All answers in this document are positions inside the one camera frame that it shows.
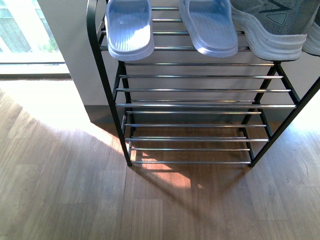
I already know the light blue slipper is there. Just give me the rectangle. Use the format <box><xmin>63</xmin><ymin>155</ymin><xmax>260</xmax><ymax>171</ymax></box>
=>
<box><xmin>105</xmin><ymin>0</ymin><xmax>155</xmax><ymax>62</ymax></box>
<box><xmin>178</xmin><ymin>0</ymin><xmax>238</xmax><ymax>58</ymax></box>

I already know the grey knit sneaker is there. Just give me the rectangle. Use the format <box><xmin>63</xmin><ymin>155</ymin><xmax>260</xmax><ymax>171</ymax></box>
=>
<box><xmin>302</xmin><ymin>9</ymin><xmax>320</xmax><ymax>57</ymax></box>
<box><xmin>230</xmin><ymin>0</ymin><xmax>320</xmax><ymax>61</ymax></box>

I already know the black metal shoe rack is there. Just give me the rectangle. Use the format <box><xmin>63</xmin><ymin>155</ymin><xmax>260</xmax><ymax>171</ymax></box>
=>
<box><xmin>86</xmin><ymin>0</ymin><xmax>320</xmax><ymax>167</ymax></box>

